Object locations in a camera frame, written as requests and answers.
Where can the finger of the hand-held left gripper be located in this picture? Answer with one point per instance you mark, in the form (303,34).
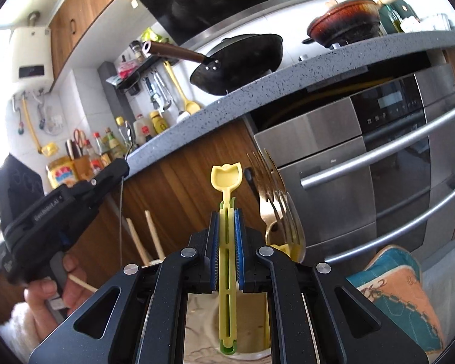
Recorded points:
(110,176)

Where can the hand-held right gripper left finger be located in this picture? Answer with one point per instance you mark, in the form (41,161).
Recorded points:
(213,250)

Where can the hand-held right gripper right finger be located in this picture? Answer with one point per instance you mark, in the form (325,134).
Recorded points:
(238,250)

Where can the metal flower-shaped spoon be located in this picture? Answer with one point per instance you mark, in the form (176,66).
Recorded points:
(121,216)

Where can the yellow plastic tulip spoon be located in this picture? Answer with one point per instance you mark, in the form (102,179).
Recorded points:
(284,249)
(227,176)

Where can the gold fork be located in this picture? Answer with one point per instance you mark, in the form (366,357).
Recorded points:
(267,212)

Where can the wooden chopstick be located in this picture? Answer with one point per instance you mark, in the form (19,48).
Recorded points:
(84,283)
(136,240)
(154,235)

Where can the silver fork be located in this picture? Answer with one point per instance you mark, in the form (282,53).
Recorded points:
(297,235)

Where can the white ceramic utensil holder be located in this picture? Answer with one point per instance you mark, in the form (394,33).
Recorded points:
(201,322)

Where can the person's left hand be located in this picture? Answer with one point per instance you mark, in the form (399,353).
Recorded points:
(76,295)

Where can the wooden knife block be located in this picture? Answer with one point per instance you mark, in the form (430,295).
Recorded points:
(82,168)

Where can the black patterned cloth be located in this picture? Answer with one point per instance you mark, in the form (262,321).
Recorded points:
(17,189)

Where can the yellow tin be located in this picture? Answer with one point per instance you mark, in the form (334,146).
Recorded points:
(62,174)

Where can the row of sauce bottles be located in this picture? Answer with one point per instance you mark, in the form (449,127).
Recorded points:
(140,129)

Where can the steel ladle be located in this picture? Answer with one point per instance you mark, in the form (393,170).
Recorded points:
(167,100)

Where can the red and pink package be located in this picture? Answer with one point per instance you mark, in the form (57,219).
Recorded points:
(126,71)

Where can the spice jar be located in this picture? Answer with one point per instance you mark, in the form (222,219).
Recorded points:
(136,51)

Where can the stainless steel built-in oven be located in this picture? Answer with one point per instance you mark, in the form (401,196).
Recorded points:
(326,140)

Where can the white water heater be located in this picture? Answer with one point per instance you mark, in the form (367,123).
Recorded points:
(32,57)

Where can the green packet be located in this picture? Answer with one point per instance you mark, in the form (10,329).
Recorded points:
(157,35)

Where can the teal printed quilted mat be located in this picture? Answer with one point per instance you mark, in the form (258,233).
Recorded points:
(394,303)

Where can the wooden upper cabinet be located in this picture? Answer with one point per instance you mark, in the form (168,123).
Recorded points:
(83,11)

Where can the black wok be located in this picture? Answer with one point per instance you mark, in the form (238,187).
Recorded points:
(242,64)

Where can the grey speckled countertop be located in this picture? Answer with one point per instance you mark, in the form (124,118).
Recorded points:
(288,83)

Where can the black range hood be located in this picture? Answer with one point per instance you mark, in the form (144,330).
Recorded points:
(212,0)

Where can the white cloth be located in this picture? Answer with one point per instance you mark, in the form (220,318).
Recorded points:
(447,292)

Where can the red-brown frying pan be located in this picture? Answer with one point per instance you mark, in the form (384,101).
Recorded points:
(345,22)

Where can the olive oil bottle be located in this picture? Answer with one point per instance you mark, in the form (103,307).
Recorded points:
(393,21)

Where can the teal pot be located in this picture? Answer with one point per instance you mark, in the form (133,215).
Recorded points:
(404,9)

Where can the black wall shelf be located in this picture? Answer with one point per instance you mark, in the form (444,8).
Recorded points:
(127,83)

